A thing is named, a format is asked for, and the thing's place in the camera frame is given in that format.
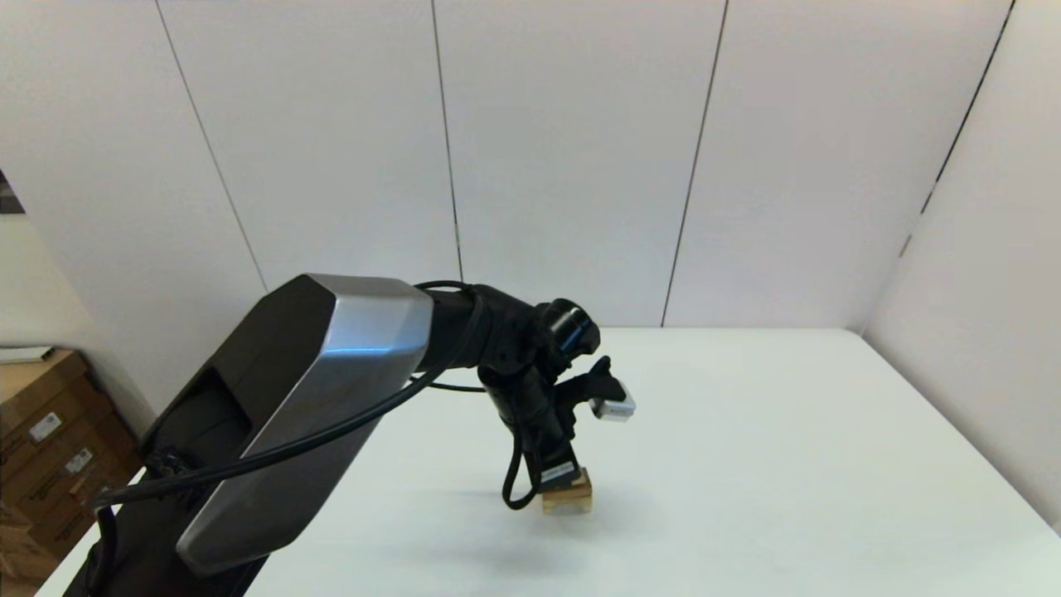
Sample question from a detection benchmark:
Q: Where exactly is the rectangular wooden building block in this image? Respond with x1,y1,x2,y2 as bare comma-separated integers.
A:
542,476,593,501

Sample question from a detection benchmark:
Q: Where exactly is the arched wooden building block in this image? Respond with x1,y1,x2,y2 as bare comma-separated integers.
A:
542,489,594,517

